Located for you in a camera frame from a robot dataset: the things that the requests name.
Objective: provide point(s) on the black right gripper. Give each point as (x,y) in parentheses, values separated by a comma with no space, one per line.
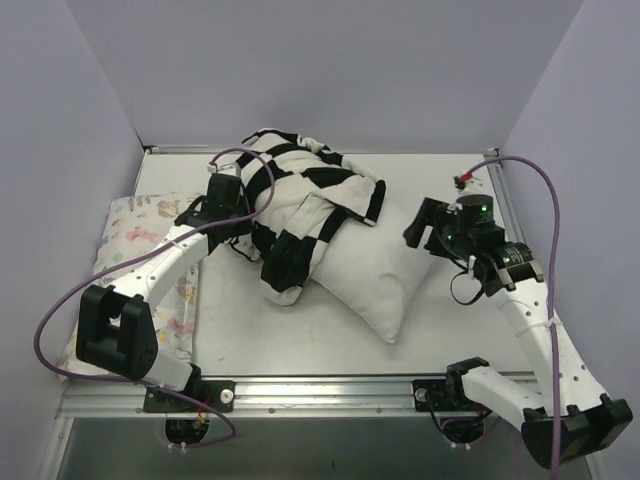
(432,220)

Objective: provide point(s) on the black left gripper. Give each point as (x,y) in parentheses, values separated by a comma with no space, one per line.
(232,226)

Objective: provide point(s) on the black white checkered pillowcase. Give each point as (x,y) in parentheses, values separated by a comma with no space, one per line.
(302,193)

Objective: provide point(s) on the white pillow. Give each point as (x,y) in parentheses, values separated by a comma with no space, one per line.
(373,271)

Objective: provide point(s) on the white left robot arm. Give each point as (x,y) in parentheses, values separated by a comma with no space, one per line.
(116,331)

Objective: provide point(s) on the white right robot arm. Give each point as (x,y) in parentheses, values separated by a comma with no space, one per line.
(571,406)

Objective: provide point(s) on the floral animal print pillow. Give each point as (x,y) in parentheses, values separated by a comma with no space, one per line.
(135,225)

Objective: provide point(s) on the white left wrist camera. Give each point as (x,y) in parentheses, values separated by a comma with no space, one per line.
(231,169)

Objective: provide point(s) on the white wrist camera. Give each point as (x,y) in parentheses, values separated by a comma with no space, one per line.
(231,169)
(467,184)

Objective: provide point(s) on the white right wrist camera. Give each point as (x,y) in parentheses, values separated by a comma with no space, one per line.
(467,184)

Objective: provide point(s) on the aluminium right side rail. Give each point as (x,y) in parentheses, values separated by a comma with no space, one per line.
(506,207)

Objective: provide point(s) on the aluminium rail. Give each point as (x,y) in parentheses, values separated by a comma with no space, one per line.
(506,207)
(258,397)

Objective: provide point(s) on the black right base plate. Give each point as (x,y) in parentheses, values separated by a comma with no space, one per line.
(433,395)

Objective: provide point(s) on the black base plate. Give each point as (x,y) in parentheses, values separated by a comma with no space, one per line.
(433,395)
(218,394)

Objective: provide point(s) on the aluminium front rail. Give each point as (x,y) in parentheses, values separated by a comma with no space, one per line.
(258,397)

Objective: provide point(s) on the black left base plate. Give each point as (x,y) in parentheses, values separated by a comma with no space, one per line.
(218,394)

